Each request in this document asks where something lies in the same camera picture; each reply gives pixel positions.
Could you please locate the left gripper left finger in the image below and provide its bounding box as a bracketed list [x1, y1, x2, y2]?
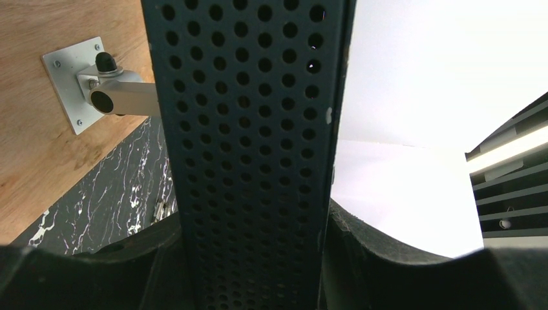
[1, 214, 195, 309]

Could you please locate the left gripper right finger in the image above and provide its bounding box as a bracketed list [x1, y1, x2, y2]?
[322, 201, 547, 309]

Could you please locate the dark teal network switch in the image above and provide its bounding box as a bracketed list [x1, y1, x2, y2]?
[142, 1, 355, 309]

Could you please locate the silver SFP plug module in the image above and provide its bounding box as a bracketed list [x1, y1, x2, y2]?
[152, 200, 170, 223]

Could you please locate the wooden base board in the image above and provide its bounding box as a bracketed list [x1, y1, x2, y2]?
[1, 1, 154, 244]

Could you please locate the silver metal mount bracket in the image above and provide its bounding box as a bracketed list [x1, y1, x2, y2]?
[41, 36, 160, 135]

